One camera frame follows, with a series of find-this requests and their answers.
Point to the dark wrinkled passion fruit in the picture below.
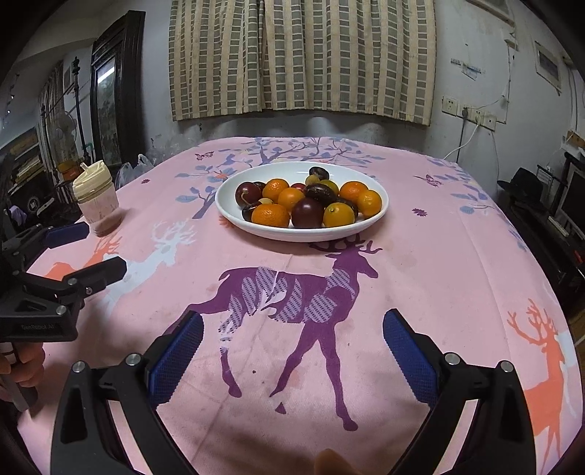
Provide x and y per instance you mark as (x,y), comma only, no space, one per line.
(349,204)
(320,192)

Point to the white oval plate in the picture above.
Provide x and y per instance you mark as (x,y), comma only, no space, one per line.
(292,234)

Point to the dark framed mirror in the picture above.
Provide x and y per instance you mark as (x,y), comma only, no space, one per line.
(109,91)

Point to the small dark wrinkled fruit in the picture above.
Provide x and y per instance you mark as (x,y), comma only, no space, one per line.
(318,173)

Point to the beige checked curtain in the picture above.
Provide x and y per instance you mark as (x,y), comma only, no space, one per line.
(297,59)

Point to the standing fan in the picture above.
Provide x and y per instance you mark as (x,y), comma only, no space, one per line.
(61,132)

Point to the person's left hand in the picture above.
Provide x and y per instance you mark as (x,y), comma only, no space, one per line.
(29,370)

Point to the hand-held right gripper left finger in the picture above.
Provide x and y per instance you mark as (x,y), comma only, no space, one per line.
(178,356)

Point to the white plastic bag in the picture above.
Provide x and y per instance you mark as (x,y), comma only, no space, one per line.
(130,171)

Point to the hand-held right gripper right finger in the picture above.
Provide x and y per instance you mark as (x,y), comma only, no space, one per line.
(409,361)

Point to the pink cup with cream lid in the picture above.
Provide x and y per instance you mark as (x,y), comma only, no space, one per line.
(98,205)

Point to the cluttered wooden shelf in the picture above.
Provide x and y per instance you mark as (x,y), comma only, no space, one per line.
(23,169)

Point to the black hat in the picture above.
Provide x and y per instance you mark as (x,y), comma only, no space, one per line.
(525,182)

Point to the small smooth orange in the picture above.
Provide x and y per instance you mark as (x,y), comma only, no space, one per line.
(291,198)

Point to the tan longan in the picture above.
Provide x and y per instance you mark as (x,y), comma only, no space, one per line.
(312,180)

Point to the pink deer printed tablecloth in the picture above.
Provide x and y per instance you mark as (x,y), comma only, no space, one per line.
(411,274)

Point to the computer monitor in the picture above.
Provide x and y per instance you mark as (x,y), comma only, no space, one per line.
(576,196)

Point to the white wall socket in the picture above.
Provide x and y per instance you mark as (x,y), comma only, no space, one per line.
(450,105)

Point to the small yellow-green citrus fruit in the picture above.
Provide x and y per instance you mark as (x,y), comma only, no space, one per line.
(330,184)

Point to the dark red cherry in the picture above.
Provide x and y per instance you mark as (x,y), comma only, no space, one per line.
(298,186)
(249,213)

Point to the dark red plum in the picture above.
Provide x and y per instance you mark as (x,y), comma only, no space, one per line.
(307,212)

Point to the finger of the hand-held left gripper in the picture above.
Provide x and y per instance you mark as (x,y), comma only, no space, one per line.
(66,234)
(98,270)

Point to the person's right hand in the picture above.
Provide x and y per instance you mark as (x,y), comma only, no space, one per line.
(333,463)

